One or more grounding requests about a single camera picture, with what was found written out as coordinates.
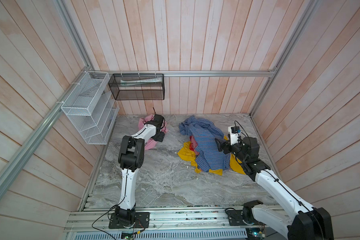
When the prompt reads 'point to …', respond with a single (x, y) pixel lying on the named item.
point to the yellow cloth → (187, 153)
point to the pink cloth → (150, 143)
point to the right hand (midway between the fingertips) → (222, 136)
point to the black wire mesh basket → (138, 86)
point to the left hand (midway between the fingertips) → (155, 138)
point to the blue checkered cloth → (205, 133)
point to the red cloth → (193, 144)
